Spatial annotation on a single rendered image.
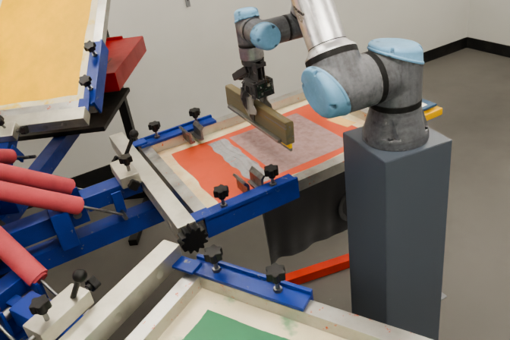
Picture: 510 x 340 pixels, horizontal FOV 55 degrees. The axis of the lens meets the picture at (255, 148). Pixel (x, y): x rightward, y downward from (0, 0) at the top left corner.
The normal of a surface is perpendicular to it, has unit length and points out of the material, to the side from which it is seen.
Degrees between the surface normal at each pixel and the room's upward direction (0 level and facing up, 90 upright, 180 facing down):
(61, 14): 32
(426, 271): 90
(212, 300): 0
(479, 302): 0
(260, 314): 0
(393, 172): 90
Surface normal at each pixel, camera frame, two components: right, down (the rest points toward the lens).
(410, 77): 0.39, 0.40
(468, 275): -0.13, -0.87
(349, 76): 0.20, -0.15
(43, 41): -0.11, -0.48
